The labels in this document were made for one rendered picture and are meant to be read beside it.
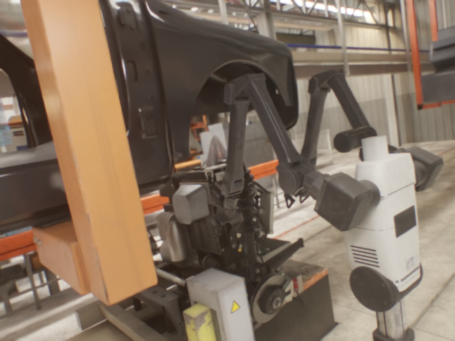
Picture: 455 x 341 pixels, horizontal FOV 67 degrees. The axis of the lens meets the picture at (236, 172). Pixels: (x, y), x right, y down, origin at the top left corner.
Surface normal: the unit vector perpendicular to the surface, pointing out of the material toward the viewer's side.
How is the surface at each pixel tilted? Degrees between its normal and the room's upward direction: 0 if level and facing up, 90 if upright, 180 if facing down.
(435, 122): 90
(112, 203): 90
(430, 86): 90
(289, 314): 90
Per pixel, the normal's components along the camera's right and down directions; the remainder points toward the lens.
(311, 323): 0.66, -0.01
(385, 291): -0.78, 0.22
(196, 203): 0.35, 0.06
